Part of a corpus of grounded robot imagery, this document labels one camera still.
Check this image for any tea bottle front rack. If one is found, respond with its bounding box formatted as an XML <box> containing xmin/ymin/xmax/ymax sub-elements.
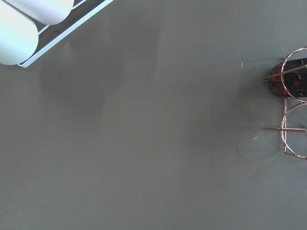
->
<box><xmin>268</xmin><ymin>58</ymin><xmax>307</xmax><ymax>99</ymax></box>

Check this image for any white mug rack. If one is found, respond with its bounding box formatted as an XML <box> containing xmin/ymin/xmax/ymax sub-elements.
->
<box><xmin>17</xmin><ymin>0</ymin><xmax>112</xmax><ymax>68</ymax></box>

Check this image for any pink mug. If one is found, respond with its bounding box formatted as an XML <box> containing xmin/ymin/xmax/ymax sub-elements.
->
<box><xmin>5</xmin><ymin>0</ymin><xmax>74</xmax><ymax>25</ymax></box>

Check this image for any white mug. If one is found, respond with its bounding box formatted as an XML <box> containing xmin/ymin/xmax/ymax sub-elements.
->
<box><xmin>0</xmin><ymin>0</ymin><xmax>38</xmax><ymax>65</ymax></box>

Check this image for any copper wire bottle rack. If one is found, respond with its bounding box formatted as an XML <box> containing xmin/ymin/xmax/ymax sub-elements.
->
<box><xmin>264</xmin><ymin>46</ymin><xmax>307</xmax><ymax>160</ymax></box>

